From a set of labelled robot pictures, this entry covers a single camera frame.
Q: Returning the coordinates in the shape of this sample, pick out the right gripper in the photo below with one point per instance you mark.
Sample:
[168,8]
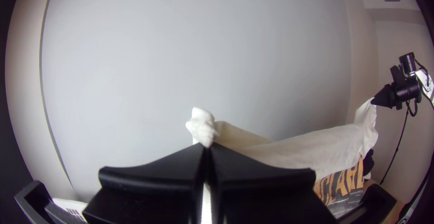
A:
[407,90]

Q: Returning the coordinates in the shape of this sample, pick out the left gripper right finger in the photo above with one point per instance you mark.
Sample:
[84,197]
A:
[264,193]

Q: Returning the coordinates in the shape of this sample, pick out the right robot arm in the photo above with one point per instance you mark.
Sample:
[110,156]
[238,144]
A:
[426,81]

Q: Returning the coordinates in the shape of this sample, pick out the white t-shirt with orange print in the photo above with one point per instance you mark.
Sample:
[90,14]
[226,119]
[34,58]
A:
[305,149]

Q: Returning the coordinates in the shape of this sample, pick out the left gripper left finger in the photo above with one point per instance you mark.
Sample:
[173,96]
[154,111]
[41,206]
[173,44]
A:
[152,190]

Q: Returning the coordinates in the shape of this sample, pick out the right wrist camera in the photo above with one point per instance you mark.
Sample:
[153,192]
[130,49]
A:
[407,63]

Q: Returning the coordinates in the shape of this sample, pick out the white laundry basket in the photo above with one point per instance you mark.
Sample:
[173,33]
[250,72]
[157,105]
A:
[69,208]

